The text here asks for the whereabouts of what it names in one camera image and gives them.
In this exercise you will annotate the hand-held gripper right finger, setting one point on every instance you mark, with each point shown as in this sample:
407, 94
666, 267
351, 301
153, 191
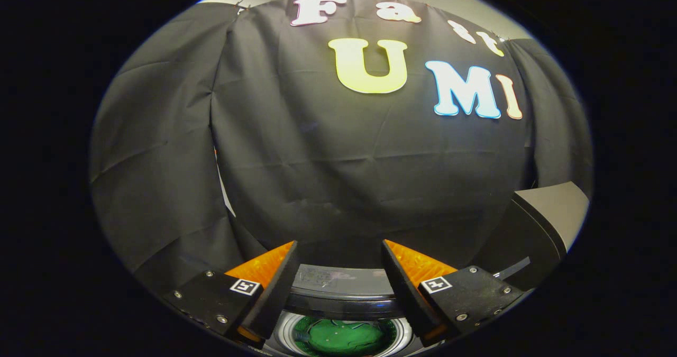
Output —
404, 288

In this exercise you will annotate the green polo shirt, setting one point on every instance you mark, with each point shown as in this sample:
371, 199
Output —
344, 338

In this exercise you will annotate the grey washing machine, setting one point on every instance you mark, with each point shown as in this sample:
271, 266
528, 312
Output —
344, 280

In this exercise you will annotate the black backdrop cloth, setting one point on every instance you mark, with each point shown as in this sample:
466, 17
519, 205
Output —
317, 177

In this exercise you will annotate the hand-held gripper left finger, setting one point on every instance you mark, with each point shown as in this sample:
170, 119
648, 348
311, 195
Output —
275, 288

